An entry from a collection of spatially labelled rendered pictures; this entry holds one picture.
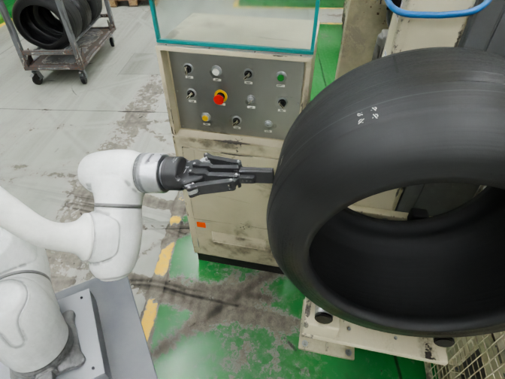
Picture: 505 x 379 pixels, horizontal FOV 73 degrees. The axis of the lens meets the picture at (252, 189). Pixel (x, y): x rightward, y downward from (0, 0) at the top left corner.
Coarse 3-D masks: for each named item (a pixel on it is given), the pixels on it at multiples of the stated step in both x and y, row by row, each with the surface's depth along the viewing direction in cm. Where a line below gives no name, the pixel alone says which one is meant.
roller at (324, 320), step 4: (316, 308) 85; (320, 308) 84; (316, 312) 84; (320, 312) 83; (324, 312) 83; (316, 316) 84; (320, 316) 83; (324, 316) 83; (328, 316) 83; (332, 316) 84; (316, 320) 85; (320, 320) 84; (324, 320) 84; (328, 320) 84; (332, 320) 84
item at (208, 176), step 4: (188, 172) 72; (192, 172) 71; (196, 172) 71; (200, 172) 71; (204, 172) 71; (208, 172) 71; (212, 172) 71; (216, 172) 71; (220, 172) 71; (224, 172) 71; (228, 172) 71; (204, 176) 71; (208, 176) 71; (212, 176) 71; (216, 176) 70; (220, 176) 70; (224, 176) 70; (228, 176) 70; (232, 176) 70; (236, 176) 69; (208, 180) 72; (228, 184) 71; (240, 184) 71
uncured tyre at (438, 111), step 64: (384, 64) 59; (448, 64) 53; (320, 128) 57; (384, 128) 48; (448, 128) 45; (320, 192) 54; (320, 256) 90; (384, 256) 96; (448, 256) 90; (384, 320) 75; (448, 320) 72
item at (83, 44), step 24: (0, 0) 318; (24, 0) 325; (48, 0) 326; (72, 0) 362; (96, 0) 404; (24, 24) 358; (48, 24) 392; (72, 24) 342; (48, 48) 355; (72, 48) 347; (96, 48) 397
